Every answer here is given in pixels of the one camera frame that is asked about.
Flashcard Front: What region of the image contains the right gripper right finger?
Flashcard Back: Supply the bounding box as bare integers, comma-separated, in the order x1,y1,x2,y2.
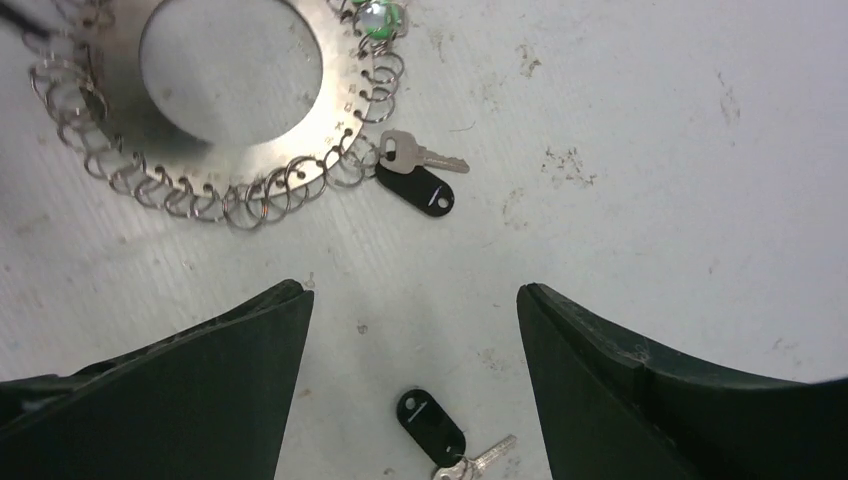
516,283,847,479

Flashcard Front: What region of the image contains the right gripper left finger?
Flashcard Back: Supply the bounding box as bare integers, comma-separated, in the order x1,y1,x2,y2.
1,280,314,479

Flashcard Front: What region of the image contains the black tagged key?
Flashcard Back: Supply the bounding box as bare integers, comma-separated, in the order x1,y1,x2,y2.
396,388,517,480
375,130,470,218

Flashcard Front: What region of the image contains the metal key organizer disc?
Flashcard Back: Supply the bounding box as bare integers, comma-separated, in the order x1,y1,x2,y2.
21,1,406,231

